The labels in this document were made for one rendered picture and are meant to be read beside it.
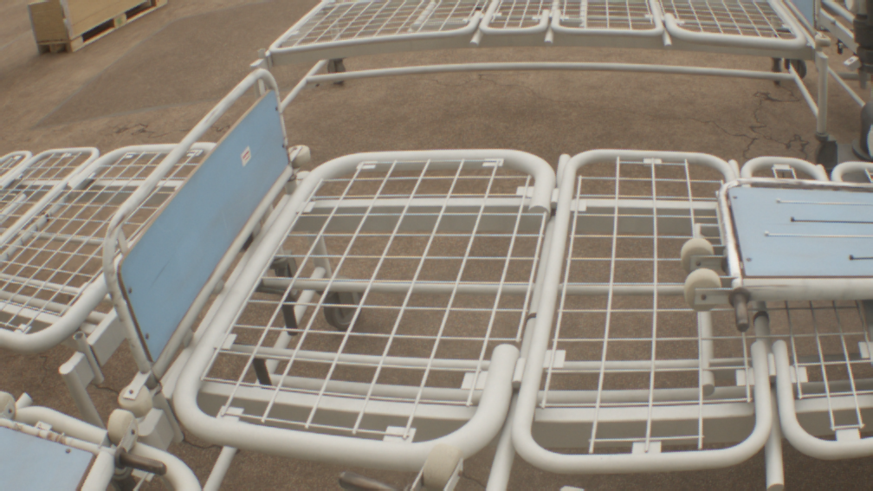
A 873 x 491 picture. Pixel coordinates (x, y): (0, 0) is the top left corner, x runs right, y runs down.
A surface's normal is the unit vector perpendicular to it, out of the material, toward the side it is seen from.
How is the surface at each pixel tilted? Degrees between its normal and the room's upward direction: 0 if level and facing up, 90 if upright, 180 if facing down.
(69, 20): 90
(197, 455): 0
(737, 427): 90
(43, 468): 5
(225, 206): 90
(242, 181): 90
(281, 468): 0
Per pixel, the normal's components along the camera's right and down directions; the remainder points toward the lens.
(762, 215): -0.11, -0.88
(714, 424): -0.20, 0.55
